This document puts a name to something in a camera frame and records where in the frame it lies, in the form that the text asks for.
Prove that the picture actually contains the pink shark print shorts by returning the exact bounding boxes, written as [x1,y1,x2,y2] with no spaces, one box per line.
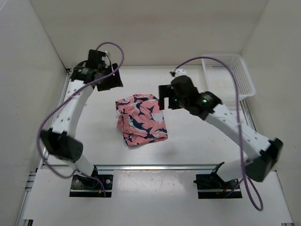
[115,94,168,147]

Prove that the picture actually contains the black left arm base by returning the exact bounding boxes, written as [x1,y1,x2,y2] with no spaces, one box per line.
[69,174,113,198]

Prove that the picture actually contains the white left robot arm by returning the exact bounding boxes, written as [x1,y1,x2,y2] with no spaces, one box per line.
[40,49,123,188]

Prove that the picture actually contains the aluminium front rail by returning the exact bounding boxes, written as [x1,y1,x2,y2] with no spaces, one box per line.
[96,164,217,171]

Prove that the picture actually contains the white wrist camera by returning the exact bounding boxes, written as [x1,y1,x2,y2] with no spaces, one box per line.
[170,68,187,77]
[101,51,111,65]

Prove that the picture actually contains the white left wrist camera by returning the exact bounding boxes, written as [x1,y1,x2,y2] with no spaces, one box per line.
[101,51,111,65]

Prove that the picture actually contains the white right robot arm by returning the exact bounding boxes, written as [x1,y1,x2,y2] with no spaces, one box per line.
[158,75,283,188]

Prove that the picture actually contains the white plastic mesh basket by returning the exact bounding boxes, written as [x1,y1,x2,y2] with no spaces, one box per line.
[201,53,255,107]

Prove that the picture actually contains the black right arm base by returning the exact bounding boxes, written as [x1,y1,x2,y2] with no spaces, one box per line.
[193,162,242,199]

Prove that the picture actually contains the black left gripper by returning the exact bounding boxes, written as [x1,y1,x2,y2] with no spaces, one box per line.
[96,64,123,92]

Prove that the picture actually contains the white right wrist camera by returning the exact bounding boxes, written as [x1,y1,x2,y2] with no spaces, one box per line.
[170,68,187,77]

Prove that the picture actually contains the aluminium left side rail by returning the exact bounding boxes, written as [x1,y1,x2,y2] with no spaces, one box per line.
[15,68,72,226]

